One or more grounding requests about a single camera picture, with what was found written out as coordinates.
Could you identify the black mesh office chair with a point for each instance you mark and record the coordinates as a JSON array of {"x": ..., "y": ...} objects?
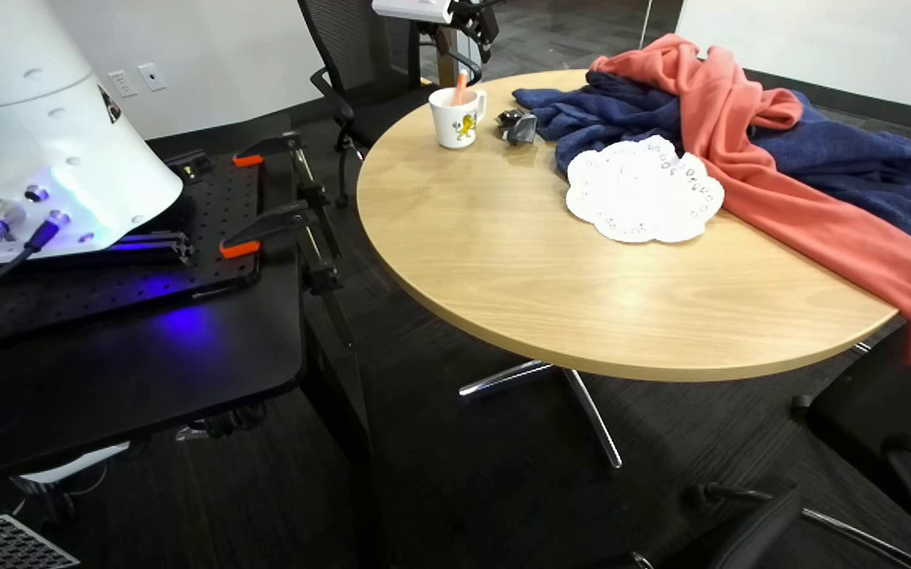
[{"x": 355, "y": 51}]

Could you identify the coral orange towel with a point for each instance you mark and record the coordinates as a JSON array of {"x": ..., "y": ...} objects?
[{"x": 728, "y": 115}]

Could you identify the crumpled dark foil wrapper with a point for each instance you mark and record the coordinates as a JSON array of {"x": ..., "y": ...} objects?
[{"x": 519, "y": 127}]

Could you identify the white wall outlet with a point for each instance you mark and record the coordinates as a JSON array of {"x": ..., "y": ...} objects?
[
  {"x": 153, "y": 76},
  {"x": 120, "y": 83}
]

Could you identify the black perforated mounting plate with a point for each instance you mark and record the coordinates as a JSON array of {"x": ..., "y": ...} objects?
[{"x": 214, "y": 199}]

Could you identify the black office chair with armrests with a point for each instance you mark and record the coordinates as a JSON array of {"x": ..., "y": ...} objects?
[{"x": 887, "y": 421}]

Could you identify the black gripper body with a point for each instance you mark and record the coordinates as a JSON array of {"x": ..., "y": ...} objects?
[{"x": 474, "y": 20}]

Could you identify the dark blue towel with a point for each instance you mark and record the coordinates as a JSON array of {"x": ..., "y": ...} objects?
[{"x": 847, "y": 160}]

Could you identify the white lace doily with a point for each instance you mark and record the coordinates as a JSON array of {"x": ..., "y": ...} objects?
[{"x": 639, "y": 191}]

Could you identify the white mug with yellow print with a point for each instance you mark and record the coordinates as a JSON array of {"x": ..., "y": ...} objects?
[{"x": 453, "y": 120}]

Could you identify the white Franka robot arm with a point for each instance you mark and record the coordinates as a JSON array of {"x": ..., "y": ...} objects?
[{"x": 45, "y": 127}]

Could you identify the chrome table base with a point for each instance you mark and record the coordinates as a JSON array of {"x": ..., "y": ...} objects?
[{"x": 594, "y": 414}]

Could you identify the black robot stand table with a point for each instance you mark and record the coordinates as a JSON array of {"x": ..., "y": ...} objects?
[{"x": 110, "y": 391}]

